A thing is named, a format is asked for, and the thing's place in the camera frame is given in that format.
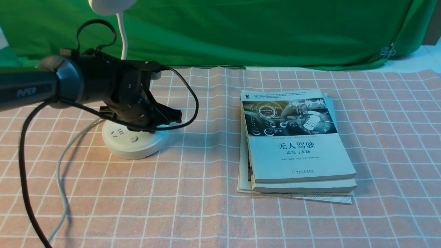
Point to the white desk lamp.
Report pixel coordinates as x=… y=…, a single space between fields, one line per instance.
x=121 y=141

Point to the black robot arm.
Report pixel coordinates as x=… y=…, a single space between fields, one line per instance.
x=74 y=79

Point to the pink checkered tablecloth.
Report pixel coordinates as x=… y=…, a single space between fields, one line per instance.
x=185 y=196

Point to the thin bottom booklet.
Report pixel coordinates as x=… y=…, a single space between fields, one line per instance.
x=244 y=184

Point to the green backdrop cloth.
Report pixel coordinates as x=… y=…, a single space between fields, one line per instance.
x=331 y=35

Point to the metal binder clip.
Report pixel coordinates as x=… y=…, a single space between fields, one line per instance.
x=387 y=52

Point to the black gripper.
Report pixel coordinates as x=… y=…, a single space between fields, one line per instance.
x=124 y=87

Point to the white top book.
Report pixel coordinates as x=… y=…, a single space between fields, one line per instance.
x=293 y=137

